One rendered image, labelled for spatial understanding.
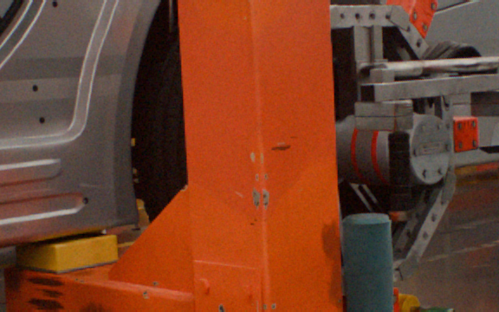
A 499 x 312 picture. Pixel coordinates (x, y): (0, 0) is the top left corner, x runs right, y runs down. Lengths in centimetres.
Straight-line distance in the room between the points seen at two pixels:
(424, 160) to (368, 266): 22
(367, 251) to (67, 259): 53
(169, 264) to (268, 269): 24
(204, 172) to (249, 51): 20
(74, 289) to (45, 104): 32
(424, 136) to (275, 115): 56
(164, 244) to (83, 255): 29
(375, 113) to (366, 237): 24
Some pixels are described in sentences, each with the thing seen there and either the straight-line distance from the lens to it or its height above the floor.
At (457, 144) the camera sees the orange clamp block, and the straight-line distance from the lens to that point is 248.
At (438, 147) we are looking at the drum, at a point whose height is 85.
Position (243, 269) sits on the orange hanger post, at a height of 74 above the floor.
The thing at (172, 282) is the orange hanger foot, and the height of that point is 69.
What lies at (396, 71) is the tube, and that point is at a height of 100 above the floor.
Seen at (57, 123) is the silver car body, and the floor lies 94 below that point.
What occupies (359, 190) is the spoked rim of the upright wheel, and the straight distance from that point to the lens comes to 241.
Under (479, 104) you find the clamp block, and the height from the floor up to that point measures 92.
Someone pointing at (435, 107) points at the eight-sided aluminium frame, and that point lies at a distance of 244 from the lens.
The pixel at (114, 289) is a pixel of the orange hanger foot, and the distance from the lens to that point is 191.
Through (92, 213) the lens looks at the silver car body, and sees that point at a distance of 208.
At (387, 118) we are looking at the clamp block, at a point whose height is 92.
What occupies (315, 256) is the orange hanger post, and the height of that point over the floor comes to 74.
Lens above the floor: 104
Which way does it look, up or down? 7 degrees down
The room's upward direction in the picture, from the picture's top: 3 degrees counter-clockwise
